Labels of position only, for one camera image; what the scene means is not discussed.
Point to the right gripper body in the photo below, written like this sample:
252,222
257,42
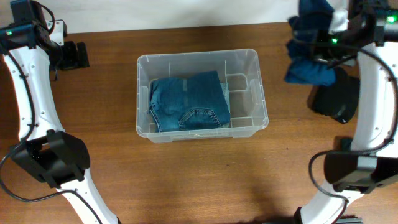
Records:
326,54

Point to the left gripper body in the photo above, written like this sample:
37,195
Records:
65,57

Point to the teal blue shirt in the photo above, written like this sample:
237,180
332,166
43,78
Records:
313,16

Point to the light blue jeans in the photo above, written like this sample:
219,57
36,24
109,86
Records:
226,93

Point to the dark blue jeans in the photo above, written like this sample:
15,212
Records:
185,104

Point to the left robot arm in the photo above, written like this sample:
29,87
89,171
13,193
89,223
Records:
33,48

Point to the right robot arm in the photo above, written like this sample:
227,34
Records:
372,161

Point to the black folded garment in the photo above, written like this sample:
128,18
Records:
339,100

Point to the dark navy folded garment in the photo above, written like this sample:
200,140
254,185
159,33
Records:
345,144

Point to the clear plastic storage bin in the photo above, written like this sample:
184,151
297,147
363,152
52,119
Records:
239,68

